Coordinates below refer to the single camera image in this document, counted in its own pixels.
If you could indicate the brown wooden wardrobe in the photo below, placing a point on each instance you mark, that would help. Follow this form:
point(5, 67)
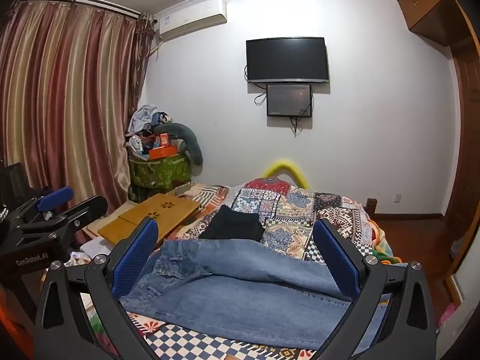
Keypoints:
point(449, 91)

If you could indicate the pile of clothes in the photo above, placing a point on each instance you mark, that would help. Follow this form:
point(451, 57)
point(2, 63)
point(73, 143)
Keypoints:
point(141, 125)

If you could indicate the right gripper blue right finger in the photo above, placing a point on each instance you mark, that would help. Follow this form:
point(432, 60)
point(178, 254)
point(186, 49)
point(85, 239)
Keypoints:
point(360, 278)

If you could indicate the orange fleece blanket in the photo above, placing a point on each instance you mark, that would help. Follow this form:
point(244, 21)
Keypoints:
point(382, 250)

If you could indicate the striped red gold curtain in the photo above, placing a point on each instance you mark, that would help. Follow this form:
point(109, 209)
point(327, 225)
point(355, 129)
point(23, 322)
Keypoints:
point(71, 79)

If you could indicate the yellow padded bed rail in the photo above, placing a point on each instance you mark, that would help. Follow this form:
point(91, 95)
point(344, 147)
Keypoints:
point(287, 167)

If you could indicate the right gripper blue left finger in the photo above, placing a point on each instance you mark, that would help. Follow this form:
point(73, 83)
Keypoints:
point(110, 277)

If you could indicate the black wall television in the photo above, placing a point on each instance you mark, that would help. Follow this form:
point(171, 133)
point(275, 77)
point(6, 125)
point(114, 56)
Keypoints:
point(287, 59)

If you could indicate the wooden lap desk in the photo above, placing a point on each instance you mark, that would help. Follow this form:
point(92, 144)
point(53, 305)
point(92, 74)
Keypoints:
point(167, 211)

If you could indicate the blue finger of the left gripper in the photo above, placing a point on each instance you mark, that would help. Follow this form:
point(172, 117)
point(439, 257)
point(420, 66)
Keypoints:
point(81, 214)
point(57, 198)

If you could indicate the small black wall monitor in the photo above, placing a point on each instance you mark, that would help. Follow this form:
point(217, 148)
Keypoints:
point(288, 100)

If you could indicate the orange box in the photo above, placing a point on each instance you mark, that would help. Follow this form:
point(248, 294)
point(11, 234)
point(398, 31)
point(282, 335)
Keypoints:
point(163, 152)

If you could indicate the wooden bed post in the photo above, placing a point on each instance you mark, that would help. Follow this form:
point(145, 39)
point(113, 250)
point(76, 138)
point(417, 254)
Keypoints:
point(371, 206)

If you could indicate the folded black garment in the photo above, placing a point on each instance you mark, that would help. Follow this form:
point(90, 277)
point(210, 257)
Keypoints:
point(228, 224)

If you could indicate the white wall air conditioner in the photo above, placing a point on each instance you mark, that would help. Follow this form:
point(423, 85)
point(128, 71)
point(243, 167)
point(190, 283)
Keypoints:
point(179, 21)

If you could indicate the blue denim jeans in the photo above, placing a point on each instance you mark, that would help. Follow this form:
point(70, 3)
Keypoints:
point(239, 290)

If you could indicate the green patterned storage box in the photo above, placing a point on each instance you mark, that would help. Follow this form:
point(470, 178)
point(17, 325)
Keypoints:
point(160, 176)

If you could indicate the colourful patchwork quilt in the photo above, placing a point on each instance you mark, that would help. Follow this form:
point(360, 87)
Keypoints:
point(287, 213)

